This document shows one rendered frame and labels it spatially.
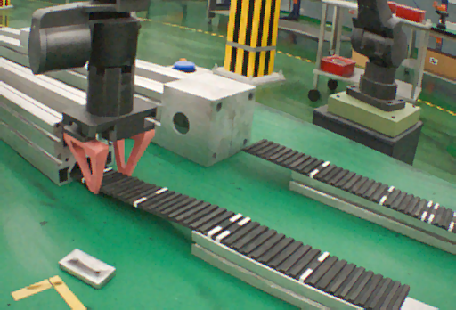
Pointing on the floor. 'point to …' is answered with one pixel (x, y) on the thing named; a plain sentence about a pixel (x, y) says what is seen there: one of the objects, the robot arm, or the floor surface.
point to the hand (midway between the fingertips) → (109, 179)
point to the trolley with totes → (342, 69)
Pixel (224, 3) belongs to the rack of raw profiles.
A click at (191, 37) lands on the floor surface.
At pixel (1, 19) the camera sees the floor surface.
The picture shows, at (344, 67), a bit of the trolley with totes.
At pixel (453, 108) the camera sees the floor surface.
